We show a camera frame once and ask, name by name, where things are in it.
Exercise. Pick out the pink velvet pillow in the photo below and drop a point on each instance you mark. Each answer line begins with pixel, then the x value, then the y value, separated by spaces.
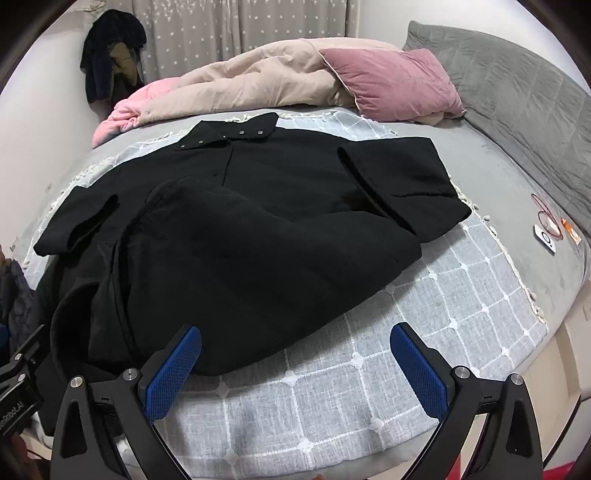
pixel 392 78

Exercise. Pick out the grey checked fringed blanket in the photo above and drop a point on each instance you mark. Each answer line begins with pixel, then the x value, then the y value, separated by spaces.
pixel 369 332

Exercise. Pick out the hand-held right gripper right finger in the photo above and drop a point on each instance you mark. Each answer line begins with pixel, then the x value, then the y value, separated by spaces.
pixel 415 369

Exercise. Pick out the grey quilted headboard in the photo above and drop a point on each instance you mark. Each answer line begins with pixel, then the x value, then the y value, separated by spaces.
pixel 508 83

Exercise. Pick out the grey star-patterned curtain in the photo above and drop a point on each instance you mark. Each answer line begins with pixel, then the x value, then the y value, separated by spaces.
pixel 231 32

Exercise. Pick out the white charger plug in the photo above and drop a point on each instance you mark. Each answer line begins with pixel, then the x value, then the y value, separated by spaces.
pixel 550 226

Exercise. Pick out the black coat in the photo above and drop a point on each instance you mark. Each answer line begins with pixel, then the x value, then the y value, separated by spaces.
pixel 231 240

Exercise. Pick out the beige and pink duvet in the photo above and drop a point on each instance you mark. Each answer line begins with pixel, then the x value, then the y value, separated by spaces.
pixel 240 83

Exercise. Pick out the grey round bed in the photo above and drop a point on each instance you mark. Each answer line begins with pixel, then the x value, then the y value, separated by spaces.
pixel 498 184

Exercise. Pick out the orange tube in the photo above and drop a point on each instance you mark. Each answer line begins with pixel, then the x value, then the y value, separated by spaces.
pixel 570 230

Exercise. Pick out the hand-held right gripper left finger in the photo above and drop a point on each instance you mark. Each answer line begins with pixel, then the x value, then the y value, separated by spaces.
pixel 173 374

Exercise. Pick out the white flat device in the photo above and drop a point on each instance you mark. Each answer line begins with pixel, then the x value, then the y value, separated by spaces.
pixel 545 239

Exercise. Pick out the dark hanging clothes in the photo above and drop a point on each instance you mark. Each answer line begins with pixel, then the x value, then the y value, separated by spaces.
pixel 104 50

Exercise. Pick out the dark quilted jacket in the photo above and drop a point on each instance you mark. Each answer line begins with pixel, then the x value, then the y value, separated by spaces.
pixel 16 300

